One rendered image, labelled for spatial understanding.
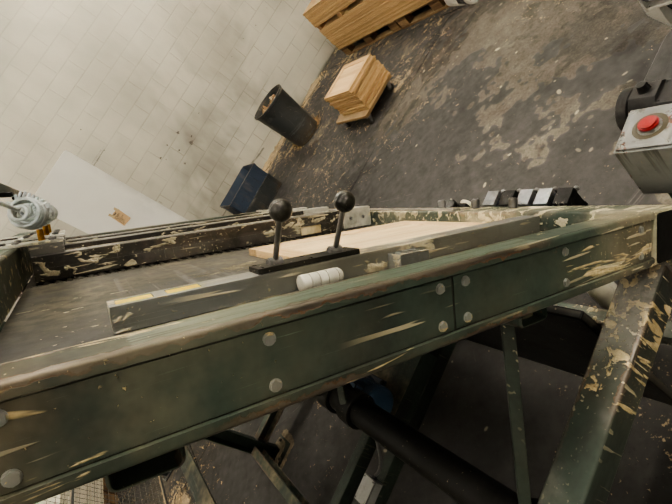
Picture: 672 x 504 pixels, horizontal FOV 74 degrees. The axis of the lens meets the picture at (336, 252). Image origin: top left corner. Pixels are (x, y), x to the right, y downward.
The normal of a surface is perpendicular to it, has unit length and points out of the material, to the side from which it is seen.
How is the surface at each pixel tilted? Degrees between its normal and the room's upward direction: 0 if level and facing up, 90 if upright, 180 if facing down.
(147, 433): 90
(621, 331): 0
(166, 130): 90
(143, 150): 90
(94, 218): 90
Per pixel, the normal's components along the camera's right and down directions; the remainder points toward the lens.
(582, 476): -0.73, -0.48
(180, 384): 0.52, 0.07
